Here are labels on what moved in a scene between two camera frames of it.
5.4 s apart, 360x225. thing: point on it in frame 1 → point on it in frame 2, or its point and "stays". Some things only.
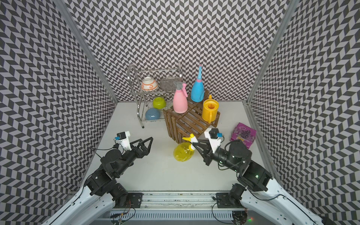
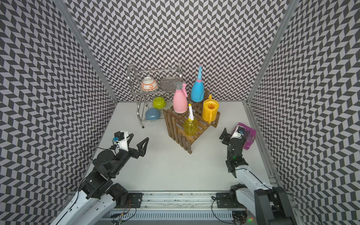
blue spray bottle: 197,92 stays
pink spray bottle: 180,100 stays
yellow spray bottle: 183,151 → 191,126
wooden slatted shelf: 180,125 stays
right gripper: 206,154 → 227,138
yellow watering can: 210,109 stays
